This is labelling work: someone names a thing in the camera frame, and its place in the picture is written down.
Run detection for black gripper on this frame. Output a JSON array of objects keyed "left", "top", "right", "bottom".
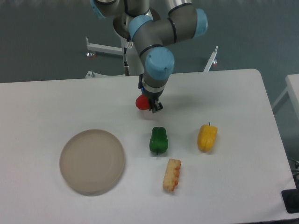
[{"left": 138, "top": 74, "right": 164, "bottom": 113}]

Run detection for red toy bell pepper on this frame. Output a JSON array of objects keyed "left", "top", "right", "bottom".
[{"left": 135, "top": 95, "right": 150, "bottom": 110}]

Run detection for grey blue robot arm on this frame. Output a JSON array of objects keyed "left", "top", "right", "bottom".
[{"left": 90, "top": 0, "right": 208, "bottom": 113}]

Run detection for green toy bell pepper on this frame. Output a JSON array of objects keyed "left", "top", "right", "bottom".
[{"left": 149, "top": 127, "right": 169, "bottom": 155}]

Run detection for yellow toy bell pepper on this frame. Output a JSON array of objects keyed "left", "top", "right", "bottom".
[{"left": 197, "top": 122, "right": 218, "bottom": 152}]

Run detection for round beige plate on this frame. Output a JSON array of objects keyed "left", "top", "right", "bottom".
[{"left": 59, "top": 129, "right": 126, "bottom": 196}]

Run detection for white side table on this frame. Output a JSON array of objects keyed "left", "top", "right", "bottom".
[{"left": 271, "top": 74, "right": 299, "bottom": 114}]

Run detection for black device at table edge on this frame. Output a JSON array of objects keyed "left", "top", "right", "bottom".
[{"left": 281, "top": 189, "right": 299, "bottom": 214}]

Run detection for black cable on pedestal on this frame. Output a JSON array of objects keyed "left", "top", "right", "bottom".
[{"left": 123, "top": 37, "right": 134, "bottom": 77}]

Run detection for black cables at right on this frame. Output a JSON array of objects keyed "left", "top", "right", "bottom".
[{"left": 287, "top": 158, "right": 299, "bottom": 187}]

